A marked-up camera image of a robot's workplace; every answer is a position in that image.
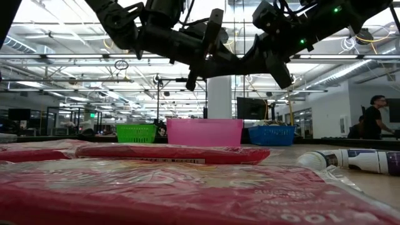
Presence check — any green plastic basket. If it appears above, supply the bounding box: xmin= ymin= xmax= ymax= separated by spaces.
xmin=116 ymin=124 xmax=157 ymax=144

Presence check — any pink plastic bin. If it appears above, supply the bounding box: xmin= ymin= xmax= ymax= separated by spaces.
xmin=166 ymin=118 xmax=244 ymax=148

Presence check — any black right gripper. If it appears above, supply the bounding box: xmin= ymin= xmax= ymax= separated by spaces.
xmin=240 ymin=0 xmax=313 ymax=90

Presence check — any black rig frame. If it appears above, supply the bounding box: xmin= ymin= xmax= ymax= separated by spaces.
xmin=156 ymin=78 xmax=208 ymax=119

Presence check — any blue plastic basket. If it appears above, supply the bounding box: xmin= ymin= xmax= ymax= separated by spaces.
xmin=248 ymin=125 xmax=296 ymax=147

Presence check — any white square column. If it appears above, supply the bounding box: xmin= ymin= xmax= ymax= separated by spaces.
xmin=207 ymin=76 xmax=233 ymax=120

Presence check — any black wall screen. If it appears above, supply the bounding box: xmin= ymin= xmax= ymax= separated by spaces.
xmin=387 ymin=98 xmax=400 ymax=123

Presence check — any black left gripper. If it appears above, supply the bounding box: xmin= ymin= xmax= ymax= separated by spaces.
xmin=137 ymin=8 xmax=251 ymax=91

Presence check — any person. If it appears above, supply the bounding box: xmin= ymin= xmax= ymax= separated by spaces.
xmin=364 ymin=95 xmax=396 ymax=140
xmin=347 ymin=115 xmax=366 ymax=140

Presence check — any black aluminium table frame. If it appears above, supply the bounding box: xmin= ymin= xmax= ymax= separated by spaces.
xmin=15 ymin=134 xmax=400 ymax=151

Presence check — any red plastic-wrapped paper packet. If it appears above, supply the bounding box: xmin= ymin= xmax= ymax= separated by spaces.
xmin=0 ymin=159 xmax=400 ymax=225
xmin=74 ymin=142 xmax=271 ymax=166
xmin=0 ymin=139 xmax=91 ymax=164

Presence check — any black monitor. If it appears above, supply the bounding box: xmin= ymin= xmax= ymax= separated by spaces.
xmin=236 ymin=97 xmax=268 ymax=121

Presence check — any black ceiling cable reel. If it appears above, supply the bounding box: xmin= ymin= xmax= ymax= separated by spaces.
xmin=356 ymin=27 xmax=374 ymax=44

